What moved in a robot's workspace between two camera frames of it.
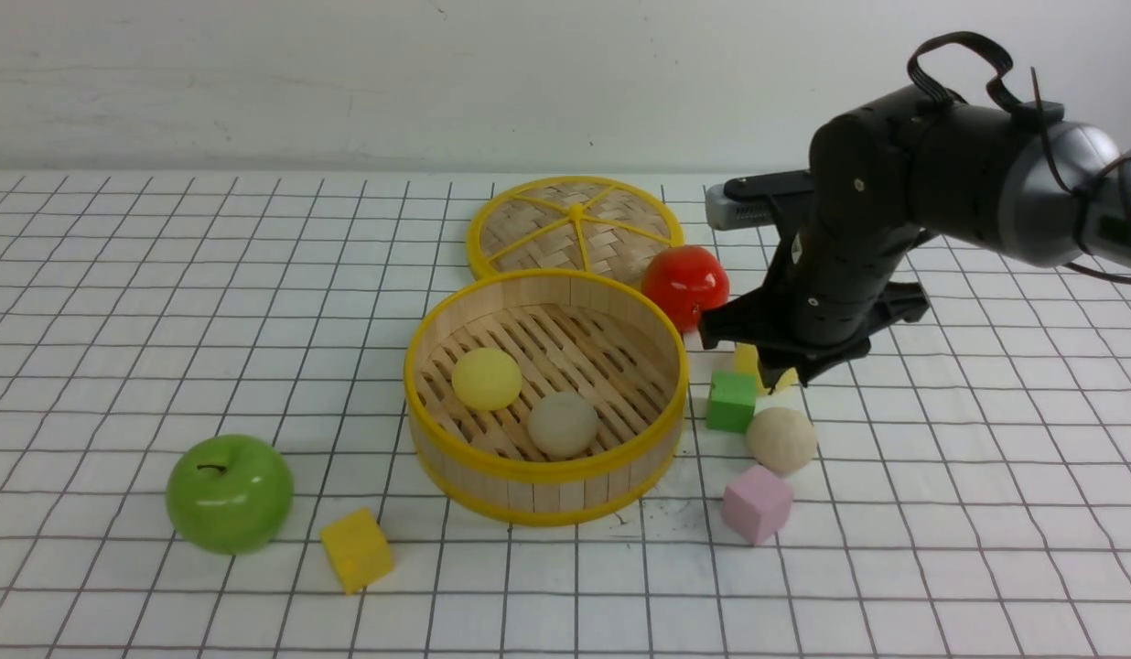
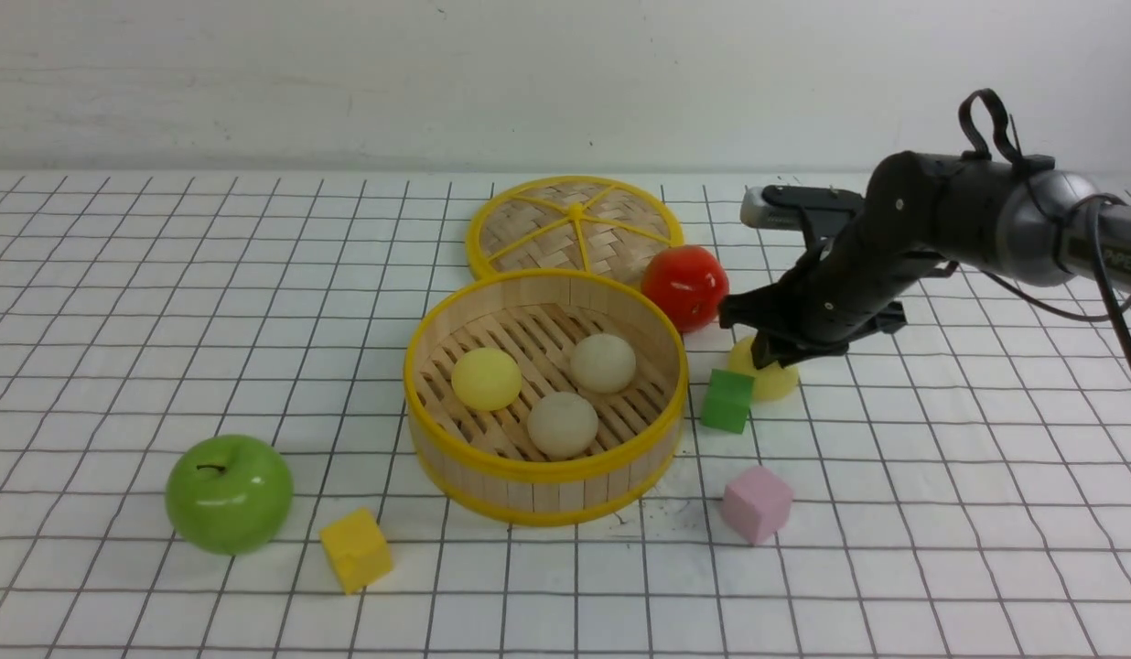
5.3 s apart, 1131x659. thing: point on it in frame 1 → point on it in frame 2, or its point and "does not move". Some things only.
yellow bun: x=487 y=378 does not move
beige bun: x=781 y=439 → x=602 y=362
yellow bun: x=747 y=361 does not move
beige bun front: x=563 y=425 does not move
